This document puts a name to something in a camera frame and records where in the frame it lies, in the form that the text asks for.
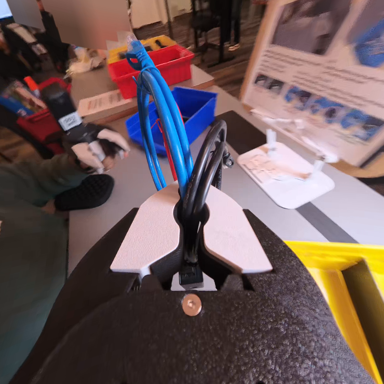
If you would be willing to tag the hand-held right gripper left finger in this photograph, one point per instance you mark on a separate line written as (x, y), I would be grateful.
(150, 234)

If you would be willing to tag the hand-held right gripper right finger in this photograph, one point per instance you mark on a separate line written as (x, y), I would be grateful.
(234, 237)

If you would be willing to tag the blue plastic bin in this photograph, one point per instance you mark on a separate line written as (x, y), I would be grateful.
(198, 105)

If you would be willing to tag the person's left forearm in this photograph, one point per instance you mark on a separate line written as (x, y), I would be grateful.
(36, 180)

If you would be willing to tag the person's left hand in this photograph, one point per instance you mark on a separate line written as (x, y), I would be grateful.
(109, 164)

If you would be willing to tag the red plastic basket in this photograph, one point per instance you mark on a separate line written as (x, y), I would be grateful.
(30, 126)

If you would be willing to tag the wooden board with paper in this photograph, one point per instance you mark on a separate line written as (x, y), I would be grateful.
(105, 103)

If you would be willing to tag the white crumpled cloth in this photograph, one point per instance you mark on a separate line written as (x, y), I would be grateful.
(87, 61)

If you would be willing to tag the black padded wrist rest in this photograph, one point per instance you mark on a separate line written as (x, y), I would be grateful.
(87, 192)

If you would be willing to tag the yellow divided bin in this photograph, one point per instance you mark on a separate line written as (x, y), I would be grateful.
(330, 255)

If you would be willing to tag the red plastic bin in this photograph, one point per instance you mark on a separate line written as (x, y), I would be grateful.
(168, 73)

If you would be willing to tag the printed poster board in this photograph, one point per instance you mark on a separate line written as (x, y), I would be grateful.
(315, 69)

